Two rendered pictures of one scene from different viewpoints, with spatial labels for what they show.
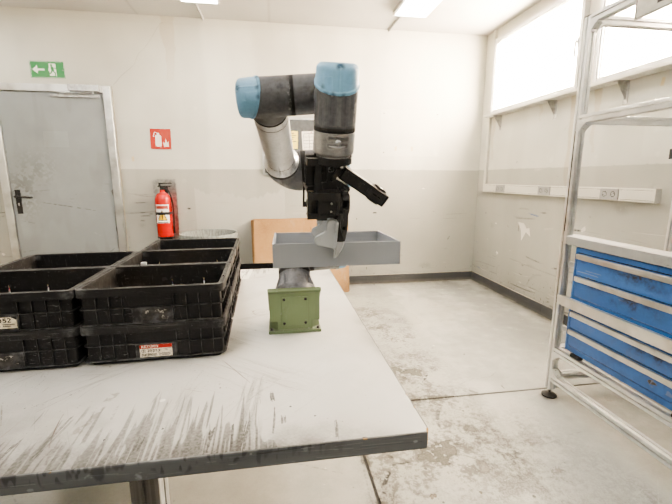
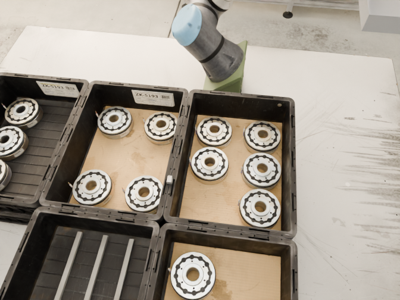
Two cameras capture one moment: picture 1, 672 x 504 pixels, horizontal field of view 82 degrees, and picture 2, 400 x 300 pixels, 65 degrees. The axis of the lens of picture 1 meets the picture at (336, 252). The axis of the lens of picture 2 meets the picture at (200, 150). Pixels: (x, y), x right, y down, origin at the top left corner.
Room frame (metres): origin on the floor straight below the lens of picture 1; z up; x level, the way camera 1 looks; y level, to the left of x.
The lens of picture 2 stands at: (1.15, 0.96, 1.61)
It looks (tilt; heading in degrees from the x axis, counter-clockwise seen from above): 59 degrees down; 291
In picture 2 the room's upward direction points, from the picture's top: 3 degrees counter-clockwise
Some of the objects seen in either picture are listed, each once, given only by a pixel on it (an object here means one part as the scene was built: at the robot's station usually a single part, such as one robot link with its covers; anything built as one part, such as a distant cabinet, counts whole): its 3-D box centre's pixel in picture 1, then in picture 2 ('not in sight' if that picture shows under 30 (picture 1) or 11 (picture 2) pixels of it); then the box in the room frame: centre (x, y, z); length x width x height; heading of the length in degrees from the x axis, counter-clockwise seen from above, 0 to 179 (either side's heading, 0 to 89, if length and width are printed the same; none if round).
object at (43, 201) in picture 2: (182, 259); (122, 143); (1.51, 0.61, 0.92); 0.40 x 0.30 x 0.02; 100
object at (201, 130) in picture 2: not in sight; (214, 130); (1.30, 0.46, 0.86); 0.10 x 0.10 x 0.01
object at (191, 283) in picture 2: not in sight; (193, 274); (1.22, 0.85, 0.86); 0.05 x 0.05 x 0.01
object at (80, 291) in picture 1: (163, 277); (235, 155); (1.21, 0.55, 0.92); 0.40 x 0.30 x 0.02; 100
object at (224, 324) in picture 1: (167, 324); not in sight; (1.21, 0.55, 0.76); 0.40 x 0.30 x 0.12; 100
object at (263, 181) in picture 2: not in sight; (262, 169); (1.14, 0.54, 0.86); 0.10 x 0.10 x 0.01
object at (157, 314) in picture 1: (164, 293); (234, 164); (1.21, 0.55, 0.87); 0.40 x 0.30 x 0.11; 100
